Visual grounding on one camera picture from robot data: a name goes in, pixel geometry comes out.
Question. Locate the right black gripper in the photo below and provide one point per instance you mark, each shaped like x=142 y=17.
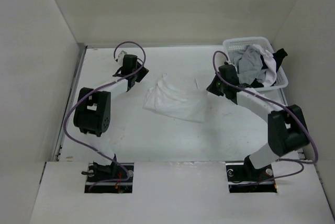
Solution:
x=211 y=88

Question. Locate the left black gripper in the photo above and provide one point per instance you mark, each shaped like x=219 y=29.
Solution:
x=143 y=73

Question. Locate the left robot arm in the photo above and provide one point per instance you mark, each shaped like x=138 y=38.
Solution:
x=93 y=115

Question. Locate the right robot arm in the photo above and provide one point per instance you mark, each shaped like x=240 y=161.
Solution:
x=286 y=128

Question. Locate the grey tank top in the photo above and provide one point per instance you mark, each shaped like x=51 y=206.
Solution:
x=249 y=66

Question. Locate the black tank top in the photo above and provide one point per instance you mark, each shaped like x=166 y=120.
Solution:
x=279 y=56

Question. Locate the white plastic basket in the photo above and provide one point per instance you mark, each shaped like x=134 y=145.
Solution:
x=233 y=44

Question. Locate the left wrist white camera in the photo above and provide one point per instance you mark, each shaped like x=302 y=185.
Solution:
x=119 y=58

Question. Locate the metal table edge rail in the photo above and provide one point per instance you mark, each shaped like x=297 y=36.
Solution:
x=79 y=62

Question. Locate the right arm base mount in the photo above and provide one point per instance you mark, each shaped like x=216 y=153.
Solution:
x=243 y=178

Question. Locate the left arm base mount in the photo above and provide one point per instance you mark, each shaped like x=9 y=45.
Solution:
x=110 y=179

